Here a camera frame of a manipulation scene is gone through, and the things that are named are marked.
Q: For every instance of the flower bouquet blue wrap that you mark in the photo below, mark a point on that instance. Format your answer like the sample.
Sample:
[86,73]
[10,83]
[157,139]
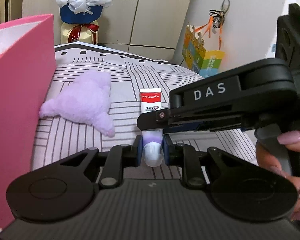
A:
[79,19]

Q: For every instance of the right hand pink nails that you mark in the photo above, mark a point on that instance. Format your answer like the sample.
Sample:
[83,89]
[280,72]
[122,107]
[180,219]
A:
[279,153]

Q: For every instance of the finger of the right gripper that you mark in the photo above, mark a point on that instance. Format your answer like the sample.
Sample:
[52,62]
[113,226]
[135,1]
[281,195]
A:
[154,120]

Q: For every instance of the beige wardrobe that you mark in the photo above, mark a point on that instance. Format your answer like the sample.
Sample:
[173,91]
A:
[149,28]

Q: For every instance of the pink storage box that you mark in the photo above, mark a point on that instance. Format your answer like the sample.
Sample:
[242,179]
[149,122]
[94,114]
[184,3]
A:
[27,64]

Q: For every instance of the striped bed sheet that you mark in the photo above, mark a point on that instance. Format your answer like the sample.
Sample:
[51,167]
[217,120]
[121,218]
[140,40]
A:
[57,138]

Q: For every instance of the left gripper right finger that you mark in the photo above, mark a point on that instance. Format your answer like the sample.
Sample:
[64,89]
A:
[168,150]

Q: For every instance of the black clothes rack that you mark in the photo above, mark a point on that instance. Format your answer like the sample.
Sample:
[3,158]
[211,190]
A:
[7,0]

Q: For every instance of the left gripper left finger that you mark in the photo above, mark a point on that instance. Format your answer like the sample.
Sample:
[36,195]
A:
[137,150]

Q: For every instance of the toothpaste tube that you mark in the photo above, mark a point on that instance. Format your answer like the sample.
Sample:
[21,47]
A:
[152,136]

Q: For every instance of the purple plush toy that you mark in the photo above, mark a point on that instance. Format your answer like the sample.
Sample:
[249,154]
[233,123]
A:
[85,101]

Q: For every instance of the colourful paper gift bag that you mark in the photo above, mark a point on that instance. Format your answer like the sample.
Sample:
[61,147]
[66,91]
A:
[202,46]

